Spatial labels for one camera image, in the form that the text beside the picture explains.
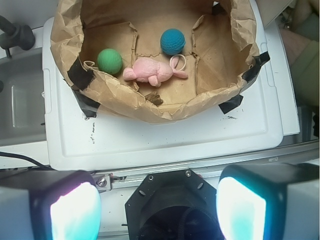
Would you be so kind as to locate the aluminium frame rail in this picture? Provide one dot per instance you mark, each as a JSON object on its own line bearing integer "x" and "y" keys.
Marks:
{"x": 212, "y": 167}

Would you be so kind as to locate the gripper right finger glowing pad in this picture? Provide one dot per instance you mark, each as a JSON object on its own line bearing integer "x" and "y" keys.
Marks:
{"x": 275, "y": 201}

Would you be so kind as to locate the green foam ball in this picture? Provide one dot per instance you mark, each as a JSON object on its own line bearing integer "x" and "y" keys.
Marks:
{"x": 109, "y": 61}

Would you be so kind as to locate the blue foam ball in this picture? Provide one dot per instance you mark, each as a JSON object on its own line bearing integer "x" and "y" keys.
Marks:
{"x": 172, "y": 41}

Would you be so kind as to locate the grey plastic container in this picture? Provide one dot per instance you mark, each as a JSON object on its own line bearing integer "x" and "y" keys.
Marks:
{"x": 22, "y": 105}

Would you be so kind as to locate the black octagonal camera mount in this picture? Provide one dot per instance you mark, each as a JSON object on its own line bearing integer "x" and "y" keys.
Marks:
{"x": 174, "y": 205}

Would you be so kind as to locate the brown paper bag tray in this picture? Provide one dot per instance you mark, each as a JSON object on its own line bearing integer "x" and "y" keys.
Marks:
{"x": 222, "y": 56}

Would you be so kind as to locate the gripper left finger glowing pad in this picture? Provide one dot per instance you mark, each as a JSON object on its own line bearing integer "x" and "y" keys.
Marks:
{"x": 49, "y": 205}

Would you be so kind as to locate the pink plush bunny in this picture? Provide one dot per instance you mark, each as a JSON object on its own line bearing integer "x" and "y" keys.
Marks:
{"x": 147, "y": 70}

